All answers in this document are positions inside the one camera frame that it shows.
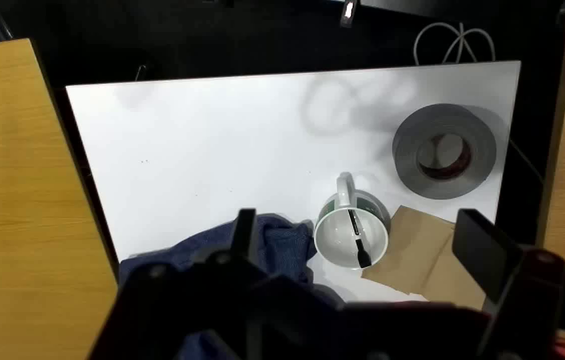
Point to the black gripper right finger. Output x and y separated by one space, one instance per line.
485 251

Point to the white ceramic mug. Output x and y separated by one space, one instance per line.
343 242

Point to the white board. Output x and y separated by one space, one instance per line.
216 146

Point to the grey duct tape roll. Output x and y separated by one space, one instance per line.
415 143

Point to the brown paper sheet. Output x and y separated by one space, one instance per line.
414 251

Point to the light wooden panel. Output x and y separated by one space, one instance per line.
23 200

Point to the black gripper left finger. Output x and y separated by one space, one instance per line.
243 233

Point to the black pen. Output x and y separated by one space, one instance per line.
358 237

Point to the dark blue cloth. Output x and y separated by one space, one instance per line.
284 242

